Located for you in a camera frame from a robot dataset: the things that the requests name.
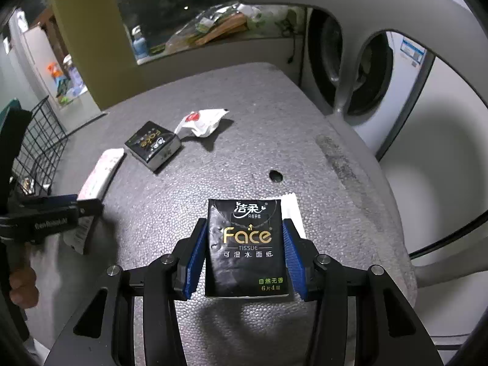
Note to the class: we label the teal chair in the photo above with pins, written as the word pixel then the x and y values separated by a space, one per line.
pixel 7 108

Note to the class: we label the white plastic bag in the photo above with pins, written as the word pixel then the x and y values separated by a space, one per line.
pixel 267 13

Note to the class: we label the black tissue pack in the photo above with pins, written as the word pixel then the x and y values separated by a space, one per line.
pixel 244 247
pixel 150 141

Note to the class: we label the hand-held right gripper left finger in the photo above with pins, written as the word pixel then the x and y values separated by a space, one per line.
pixel 194 259

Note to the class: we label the white refrigerator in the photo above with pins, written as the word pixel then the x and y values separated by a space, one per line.
pixel 34 64

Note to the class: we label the white washing machine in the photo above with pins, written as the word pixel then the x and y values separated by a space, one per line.
pixel 373 72

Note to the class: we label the clear bag of food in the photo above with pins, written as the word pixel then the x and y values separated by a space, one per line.
pixel 213 26

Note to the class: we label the person's left hand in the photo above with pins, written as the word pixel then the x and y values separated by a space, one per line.
pixel 23 288

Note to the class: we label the orange toy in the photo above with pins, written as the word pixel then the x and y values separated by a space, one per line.
pixel 54 70

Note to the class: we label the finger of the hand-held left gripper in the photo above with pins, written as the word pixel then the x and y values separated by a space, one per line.
pixel 49 200
pixel 89 209

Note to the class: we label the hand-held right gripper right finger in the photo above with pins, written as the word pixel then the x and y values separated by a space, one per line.
pixel 295 259

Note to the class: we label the blue white bottle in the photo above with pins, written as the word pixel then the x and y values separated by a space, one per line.
pixel 139 45

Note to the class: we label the crumpled white red-label packet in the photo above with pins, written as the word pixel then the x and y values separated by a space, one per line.
pixel 202 120

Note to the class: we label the yellow cabinet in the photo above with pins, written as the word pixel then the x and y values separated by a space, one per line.
pixel 91 45

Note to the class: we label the blue label sticker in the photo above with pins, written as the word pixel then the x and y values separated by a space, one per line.
pixel 412 52

